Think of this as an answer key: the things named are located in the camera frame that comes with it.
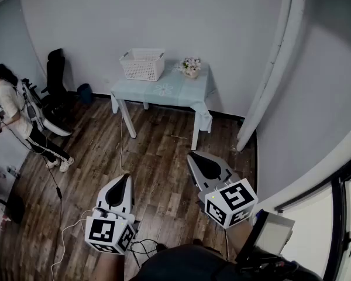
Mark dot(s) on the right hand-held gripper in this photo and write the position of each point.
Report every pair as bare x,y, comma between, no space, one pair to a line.
237,199

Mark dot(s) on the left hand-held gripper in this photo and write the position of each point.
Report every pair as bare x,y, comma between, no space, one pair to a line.
101,230

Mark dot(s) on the white plastic laundry basket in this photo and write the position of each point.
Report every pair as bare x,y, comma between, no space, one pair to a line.
141,67

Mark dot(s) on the person's right forearm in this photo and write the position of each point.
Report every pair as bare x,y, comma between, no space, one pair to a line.
240,239

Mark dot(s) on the person's left forearm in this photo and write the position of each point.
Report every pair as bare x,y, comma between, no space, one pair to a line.
109,266

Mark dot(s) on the white table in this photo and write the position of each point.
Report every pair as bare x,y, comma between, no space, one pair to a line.
131,124

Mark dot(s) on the white curved panel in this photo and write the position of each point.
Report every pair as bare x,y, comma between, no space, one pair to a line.
57,129

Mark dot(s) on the black chest-mounted screen device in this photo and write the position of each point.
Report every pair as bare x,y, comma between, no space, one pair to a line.
273,230

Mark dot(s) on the person's dark clothed torso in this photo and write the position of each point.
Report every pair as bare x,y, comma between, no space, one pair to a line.
181,263

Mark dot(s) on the pink and white flower pot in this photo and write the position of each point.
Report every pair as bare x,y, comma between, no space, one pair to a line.
191,66

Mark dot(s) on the dark blue waste bin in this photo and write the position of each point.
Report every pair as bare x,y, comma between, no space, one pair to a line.
85,94

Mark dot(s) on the black office chair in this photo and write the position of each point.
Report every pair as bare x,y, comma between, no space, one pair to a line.
57,78

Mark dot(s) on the white wall pipe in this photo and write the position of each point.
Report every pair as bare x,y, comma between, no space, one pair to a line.
266,78

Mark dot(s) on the black window frame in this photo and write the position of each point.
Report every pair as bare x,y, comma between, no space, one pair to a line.
337,215

